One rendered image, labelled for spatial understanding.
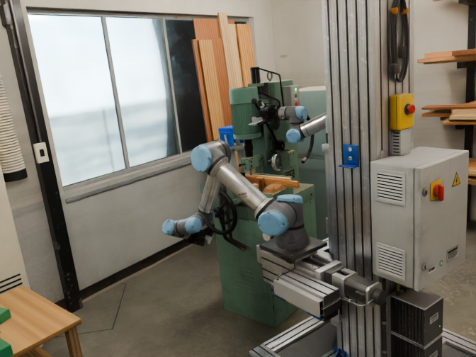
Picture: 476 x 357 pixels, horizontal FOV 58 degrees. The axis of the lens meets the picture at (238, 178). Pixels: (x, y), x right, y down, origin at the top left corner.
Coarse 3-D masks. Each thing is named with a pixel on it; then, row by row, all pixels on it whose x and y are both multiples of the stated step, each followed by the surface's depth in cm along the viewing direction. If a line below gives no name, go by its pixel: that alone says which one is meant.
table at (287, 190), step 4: (204, 184) 287; (200, 188) 288; (260, 188) 264; (284, 188) 259; (288, 188) 261; (292, 188) 264; (200, 192) 289; (280, 192) 255; (284, 192) 258; (288, 192) 262; (292, 192) 265; (268, 196) 252; (272, 196) 250; (276, 196) 252; (216, 200) 267; (232, 200) 258; (236, 200) 257; (240, 200) 260; (236, 204) 257
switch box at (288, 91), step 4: (284, 88) 278; (288, 88) 276; (292, 88) 276; (296, 88) 280; (284, 92) 279; (288, 92) 277; (292, 92) 276; (284, 96) 279; (288, 96) 277; (292, 96) 277; (284, 100) 280; (288, 100) 278; (292, 100) 277; (296, 100) 281; (284, 104) 281; (288, 104) 279; (292, 104) 278
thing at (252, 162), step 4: (256, 156) 276; (260, 156) 279; (244, 160) 272; (248, 160) 270; (252, 160) 273; (256, 160) 276; (248, 164) 271; (252, 164) 273; (256, 164) 276; (260, 164) 279; (244, 168) 274; (248, 168) 272; (252, 168) 273
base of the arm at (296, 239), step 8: (304, 224) 196; (288, 232) 193; (296, 232) 192; (304, 232) 195; (280, 240) 195; (288, 240) 193; (296, 240) 192; (304, 240) 194; (288, 248) 193; (296, 248) 192
